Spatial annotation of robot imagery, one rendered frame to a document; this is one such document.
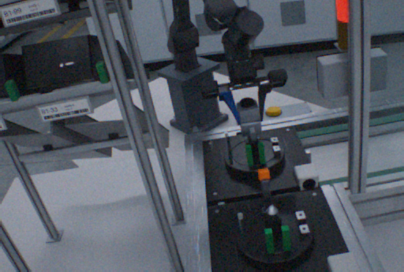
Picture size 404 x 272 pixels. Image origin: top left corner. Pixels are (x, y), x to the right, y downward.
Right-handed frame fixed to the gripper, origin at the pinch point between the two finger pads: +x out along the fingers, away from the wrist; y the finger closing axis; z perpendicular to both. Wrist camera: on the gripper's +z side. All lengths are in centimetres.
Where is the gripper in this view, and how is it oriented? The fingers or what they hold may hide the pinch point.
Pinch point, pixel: (248, 107)
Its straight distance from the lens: 88.3
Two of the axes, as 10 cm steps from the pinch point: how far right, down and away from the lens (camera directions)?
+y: 9.8, -1.7, -0.5
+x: 1.5, 9.7, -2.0
